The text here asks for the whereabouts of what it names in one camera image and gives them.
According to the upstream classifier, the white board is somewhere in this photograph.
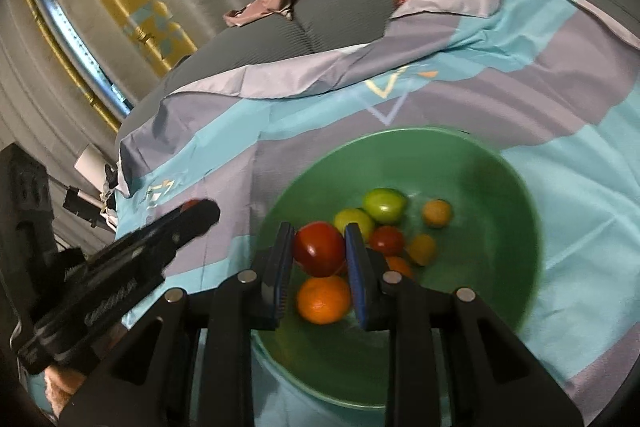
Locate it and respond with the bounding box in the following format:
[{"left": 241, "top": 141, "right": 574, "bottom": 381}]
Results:
[{"left": 74, "top": 144, "right": 107, "bottom": 181}]

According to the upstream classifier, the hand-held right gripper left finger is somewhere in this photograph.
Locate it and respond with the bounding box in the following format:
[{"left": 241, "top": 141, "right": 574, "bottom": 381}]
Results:
[{"left": 59, "top": 221, "right": 296, "bottom": 427}]

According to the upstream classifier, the small yellow fruit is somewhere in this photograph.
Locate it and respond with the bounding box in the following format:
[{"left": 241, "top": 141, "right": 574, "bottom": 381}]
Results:
[
  {"left": 421, "top": 199, "right": 453, "bottom": 228},
  {"left": 407, "top": 234, "right": 437, "bottom": 267}
]

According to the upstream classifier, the person's left hand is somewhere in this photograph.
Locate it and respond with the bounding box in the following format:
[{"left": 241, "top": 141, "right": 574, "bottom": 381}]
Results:
[{"left": 42, "top": 359, "right": 91, "bottom": 415}]

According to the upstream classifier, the small red tomato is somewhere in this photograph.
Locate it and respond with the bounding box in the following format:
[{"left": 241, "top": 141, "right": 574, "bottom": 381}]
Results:
[{"left": 367, "top": 225, "right": 406, "bottom": 257}]

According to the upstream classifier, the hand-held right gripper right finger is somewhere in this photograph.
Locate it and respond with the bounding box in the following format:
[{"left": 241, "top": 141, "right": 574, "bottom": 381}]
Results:
[{"left": 344, "top": 222, "right": 586, "bottom": 427}]

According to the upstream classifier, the yellow green tomato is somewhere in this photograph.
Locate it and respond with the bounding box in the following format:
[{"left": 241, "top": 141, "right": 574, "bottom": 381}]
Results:
[{"left": 333, "top": 207, "right": 376, "bottom": 242}]

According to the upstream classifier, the striped blue grey blanket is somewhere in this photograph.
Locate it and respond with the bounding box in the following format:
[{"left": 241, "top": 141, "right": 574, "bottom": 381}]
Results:
[{"left": 25, "top": 0, "right": 640, "bottom": 427}]

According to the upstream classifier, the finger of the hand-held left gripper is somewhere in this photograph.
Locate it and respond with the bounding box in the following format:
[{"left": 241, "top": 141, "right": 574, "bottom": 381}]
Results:
[{"left": 120, "top": 199, "right": 222, "bottom": 280}]

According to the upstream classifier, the large red tomato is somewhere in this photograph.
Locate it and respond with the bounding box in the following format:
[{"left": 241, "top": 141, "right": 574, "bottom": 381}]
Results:
[{"left": 293, "top": 221, "right": 347, "bottom": 278}]

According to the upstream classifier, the green bowl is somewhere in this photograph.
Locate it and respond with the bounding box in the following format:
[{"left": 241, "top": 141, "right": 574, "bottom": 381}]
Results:
[{"left": 250, "top": 125, "right": 543, "bottom": 409}]

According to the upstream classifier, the grey sofa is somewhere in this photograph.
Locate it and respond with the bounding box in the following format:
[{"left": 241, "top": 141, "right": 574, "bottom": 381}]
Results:
[{"left": 115, "top": 0, "right": 640, "bottom": 158}]

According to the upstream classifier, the window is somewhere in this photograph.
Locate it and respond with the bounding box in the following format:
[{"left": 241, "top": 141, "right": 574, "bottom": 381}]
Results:
[{"left": 17, "top": 0, "right": 137, "bottom": 124}]

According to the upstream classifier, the large orange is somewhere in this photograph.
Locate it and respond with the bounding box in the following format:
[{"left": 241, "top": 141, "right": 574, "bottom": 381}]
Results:
[{"left": 296, "top": 275, "right": 352, "bottom": 325}]

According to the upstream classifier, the small orange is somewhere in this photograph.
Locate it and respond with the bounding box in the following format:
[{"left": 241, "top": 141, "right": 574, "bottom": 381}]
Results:
[{"left": 385, "top": 255, "right": 414, "bottom": 280}]

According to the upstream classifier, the pile of dark clutter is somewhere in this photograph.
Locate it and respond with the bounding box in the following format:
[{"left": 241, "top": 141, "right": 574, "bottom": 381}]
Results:
[{"left": 62, "top": 164, "right": 121, "bottom": 230}]

